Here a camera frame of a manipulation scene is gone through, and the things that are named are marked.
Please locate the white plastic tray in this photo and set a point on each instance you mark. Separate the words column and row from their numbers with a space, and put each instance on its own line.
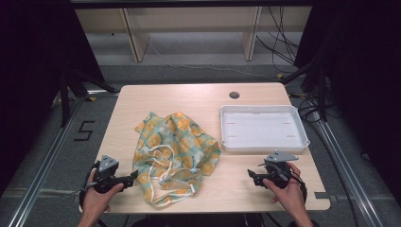
column 261, row 129

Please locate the black curtain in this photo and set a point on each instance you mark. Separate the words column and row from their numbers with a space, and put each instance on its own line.
column 365, row 78
column 31, row 78

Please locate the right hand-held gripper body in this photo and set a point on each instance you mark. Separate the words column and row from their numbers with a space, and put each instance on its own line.
column 277, row 170

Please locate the black metal stand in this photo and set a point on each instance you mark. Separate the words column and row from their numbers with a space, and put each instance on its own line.
column 66, row 94
column 320, row 91

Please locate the green orange-print cloth bag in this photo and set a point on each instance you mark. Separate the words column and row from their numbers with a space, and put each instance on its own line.
column 176, row 151

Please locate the yellow floor tape piece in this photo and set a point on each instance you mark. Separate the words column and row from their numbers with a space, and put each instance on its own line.
column 280, row 76
column 92, row 99

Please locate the light wooden shelf unit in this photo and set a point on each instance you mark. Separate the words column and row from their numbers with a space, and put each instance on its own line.
column 195, row 22

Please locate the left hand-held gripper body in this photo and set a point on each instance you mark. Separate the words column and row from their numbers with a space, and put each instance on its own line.
column 108, row 176

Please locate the person's right hand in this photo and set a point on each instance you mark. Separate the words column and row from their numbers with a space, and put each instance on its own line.
column 288, row 195

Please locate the person's left hand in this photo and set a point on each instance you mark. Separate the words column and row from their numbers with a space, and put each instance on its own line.
column 94, row 201

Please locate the aluminium floor rail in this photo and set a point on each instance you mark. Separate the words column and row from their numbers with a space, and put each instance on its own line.
column 44, row 170
column 346, row 170

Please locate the grey tape strip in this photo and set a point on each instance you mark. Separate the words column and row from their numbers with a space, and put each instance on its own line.
column 322, row 195

